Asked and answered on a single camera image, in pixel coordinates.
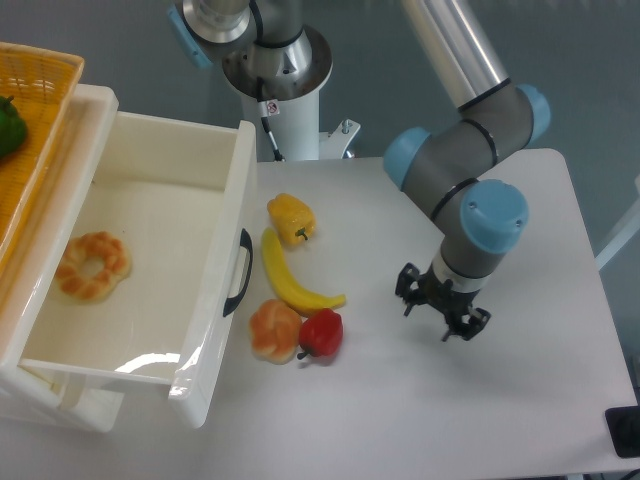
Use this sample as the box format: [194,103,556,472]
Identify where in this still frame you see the green bell pepper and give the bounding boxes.
[0,95,28,158]

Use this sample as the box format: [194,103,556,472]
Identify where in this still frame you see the yellow banana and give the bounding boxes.
[261,227,347,317]

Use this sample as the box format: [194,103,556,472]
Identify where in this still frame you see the red bell pepper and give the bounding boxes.
[296,308,344,360]

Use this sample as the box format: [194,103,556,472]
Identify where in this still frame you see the yellow bell pepper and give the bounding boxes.
[267,193,316,246]

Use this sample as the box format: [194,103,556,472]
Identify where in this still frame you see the orange woven basket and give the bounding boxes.
[1,42,84,269]

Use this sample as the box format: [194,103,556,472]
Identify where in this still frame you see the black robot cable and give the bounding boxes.
[254,77,287,162]

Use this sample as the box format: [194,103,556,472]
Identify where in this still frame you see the white drawer cabinet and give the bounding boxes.
[1,84,122,432]

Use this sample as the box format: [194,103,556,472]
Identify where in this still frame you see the ring shaped bread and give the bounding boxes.
[54,231,132,302]

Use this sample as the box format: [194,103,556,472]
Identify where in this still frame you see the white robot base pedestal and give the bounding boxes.
[222,25,361,162]

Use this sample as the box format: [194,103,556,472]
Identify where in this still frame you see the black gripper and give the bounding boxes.
[395,263,491,342]

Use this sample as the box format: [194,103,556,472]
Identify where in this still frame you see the round knotted bread roll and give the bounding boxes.
[249,299,302,365]

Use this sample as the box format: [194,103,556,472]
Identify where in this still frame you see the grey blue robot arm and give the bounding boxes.
[167,1,551,340]

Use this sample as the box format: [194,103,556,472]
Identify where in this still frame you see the white drawer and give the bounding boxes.
[20,112,256,432]

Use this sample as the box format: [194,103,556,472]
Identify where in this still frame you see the black device at table edge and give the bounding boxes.
[605,406,639,458]

